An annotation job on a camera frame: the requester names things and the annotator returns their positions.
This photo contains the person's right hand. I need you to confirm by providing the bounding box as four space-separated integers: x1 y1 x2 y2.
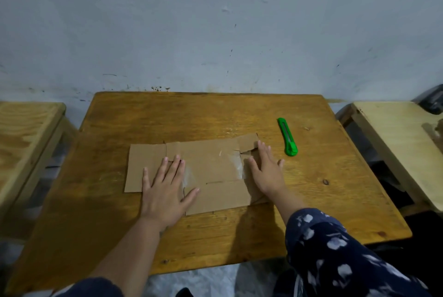
247 140 285 200

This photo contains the person's left hand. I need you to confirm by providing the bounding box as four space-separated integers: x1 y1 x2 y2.
140 155 201 230

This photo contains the brown cardboard box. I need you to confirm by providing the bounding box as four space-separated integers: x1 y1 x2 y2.
124 133 269 216

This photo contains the person's left forearm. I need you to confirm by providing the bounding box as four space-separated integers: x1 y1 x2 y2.
88 217 167 297

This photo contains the person's right forearm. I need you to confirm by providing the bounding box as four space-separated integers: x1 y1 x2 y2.
269 188 307 226

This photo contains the green utility knife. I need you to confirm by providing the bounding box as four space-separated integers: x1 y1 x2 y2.
277 117 298 157

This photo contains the dark blue floral sleeve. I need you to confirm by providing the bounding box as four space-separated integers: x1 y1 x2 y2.
284 208 431 297

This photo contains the light wooden side table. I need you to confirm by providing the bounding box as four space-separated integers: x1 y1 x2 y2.
0 101 79 223
336 101 443 218

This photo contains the dark blue plain sleeve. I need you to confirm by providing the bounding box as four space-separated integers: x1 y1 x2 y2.
52 277 124 297

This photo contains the black object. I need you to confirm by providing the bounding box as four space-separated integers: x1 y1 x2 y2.
412 84 443 115

